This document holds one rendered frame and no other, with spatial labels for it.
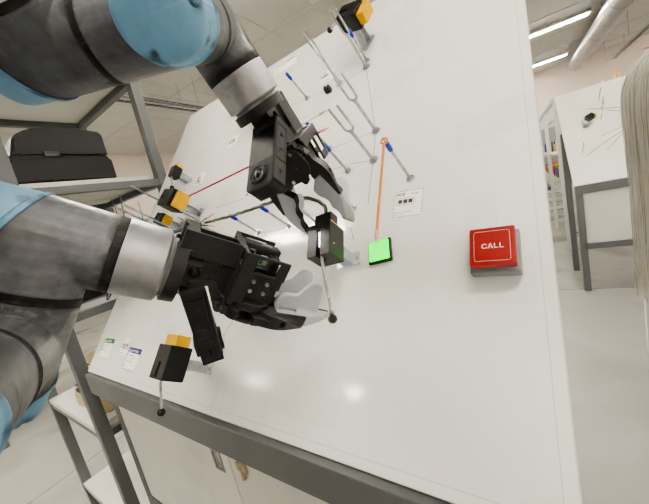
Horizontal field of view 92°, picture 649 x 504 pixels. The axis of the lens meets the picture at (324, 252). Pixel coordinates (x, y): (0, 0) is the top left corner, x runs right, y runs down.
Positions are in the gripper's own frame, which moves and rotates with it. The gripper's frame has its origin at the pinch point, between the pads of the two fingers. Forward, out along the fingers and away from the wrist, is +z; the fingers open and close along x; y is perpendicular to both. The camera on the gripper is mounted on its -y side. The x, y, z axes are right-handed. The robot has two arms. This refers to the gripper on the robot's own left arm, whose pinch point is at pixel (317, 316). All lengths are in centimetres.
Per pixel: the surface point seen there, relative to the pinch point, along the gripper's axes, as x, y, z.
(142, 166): 872, -148, -58
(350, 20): 43, 50, 2
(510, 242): -10.4, 19.7, 12.6
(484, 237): -7.7, 19.1, 11.7
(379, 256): 4.6, 9.9, 8.7
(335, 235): 7.1, 10.2, 1.3
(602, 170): 113, 114, 260
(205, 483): 20, -60, 7
